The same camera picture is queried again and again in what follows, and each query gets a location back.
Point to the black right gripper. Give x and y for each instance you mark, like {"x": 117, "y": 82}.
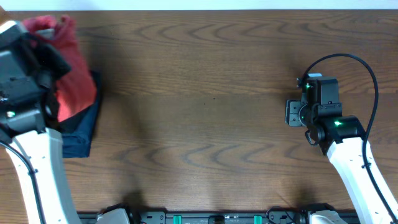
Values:
{"x": 291, "y": 112}

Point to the red soccer t-shirt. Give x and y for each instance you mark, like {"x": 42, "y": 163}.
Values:
{"x": 76, "y": 91}

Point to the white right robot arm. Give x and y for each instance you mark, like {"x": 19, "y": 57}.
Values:
{"x": 341, "y": 139}

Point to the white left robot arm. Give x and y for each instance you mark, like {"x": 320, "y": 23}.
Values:
{"x": 29, "y": 109}

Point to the black printed folded t-shirt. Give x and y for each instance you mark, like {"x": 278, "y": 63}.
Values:
{"x": 75, "y": 112}

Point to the navy folded t-shirt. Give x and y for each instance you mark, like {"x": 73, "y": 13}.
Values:
{"x": 77, "y": 132}

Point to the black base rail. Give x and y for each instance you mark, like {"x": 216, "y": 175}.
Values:
{"x": 314, "y": 213}

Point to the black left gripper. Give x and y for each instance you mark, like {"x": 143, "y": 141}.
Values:
{"x": 58, "y": 66}

